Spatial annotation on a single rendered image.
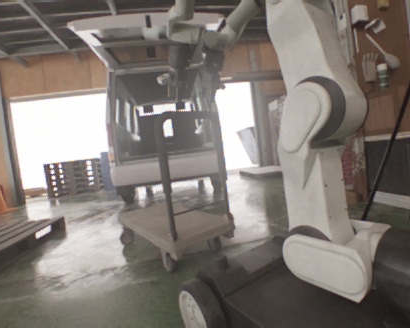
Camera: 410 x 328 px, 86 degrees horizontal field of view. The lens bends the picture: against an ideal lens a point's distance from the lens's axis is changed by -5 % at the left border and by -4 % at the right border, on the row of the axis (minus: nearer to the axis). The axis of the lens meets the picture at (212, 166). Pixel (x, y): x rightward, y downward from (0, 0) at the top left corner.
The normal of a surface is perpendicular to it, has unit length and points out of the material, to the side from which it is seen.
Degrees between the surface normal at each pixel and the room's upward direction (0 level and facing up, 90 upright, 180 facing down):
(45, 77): 90
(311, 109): 90
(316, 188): 90
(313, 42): 90
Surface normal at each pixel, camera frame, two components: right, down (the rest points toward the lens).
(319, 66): -0.82, 0.14
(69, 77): 0.16, 0.04
